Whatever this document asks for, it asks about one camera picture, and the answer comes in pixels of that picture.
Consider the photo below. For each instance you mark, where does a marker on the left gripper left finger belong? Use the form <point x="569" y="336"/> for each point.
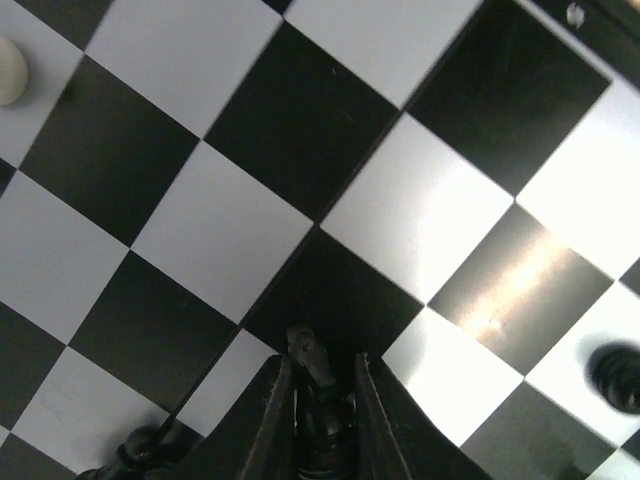
<point x="254" y="440"/>

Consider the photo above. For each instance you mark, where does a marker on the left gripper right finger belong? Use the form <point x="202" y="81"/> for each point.
<point x="396" y="440"/>

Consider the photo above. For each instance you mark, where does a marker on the black piece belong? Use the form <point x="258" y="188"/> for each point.
<point x="325" y="444"/>

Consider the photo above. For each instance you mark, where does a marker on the black pawn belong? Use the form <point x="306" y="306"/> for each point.
<point x="612" y="372"/>

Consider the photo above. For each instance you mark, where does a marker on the black and white chessboard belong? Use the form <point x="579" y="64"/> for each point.
<point x="451" y="185"/>

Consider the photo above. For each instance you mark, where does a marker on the white pawn piece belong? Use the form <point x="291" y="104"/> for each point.
<point x="14" y="72"/>

